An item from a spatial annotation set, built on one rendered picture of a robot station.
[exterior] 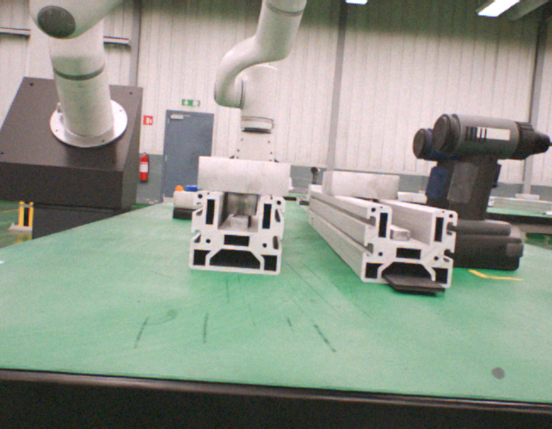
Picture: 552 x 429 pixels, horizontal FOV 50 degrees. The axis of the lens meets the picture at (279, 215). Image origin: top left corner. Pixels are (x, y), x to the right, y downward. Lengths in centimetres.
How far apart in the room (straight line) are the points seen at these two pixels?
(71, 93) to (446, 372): 123
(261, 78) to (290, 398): 120
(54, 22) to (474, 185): 86
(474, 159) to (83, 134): 100
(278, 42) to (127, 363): 109
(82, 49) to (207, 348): 112
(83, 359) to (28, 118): 134
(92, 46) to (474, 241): 95
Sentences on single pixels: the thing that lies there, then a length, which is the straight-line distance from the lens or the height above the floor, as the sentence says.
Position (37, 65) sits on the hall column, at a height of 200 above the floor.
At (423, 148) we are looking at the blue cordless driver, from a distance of 109.
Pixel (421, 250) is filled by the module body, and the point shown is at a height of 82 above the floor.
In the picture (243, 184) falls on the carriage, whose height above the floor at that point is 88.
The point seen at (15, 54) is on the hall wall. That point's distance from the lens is 1355.
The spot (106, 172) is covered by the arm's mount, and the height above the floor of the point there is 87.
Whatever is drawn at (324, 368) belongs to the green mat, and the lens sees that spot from 35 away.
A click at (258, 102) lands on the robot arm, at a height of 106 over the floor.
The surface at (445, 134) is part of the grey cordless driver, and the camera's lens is 87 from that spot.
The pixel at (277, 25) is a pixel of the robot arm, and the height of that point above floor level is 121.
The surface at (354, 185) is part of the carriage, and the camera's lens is 97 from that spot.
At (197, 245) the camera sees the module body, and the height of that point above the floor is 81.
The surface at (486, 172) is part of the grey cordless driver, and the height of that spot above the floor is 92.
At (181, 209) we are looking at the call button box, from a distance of 130.
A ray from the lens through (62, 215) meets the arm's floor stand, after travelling 153.
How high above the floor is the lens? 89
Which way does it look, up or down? 4 degrees down
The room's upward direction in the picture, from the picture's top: 5 degrees clockwise
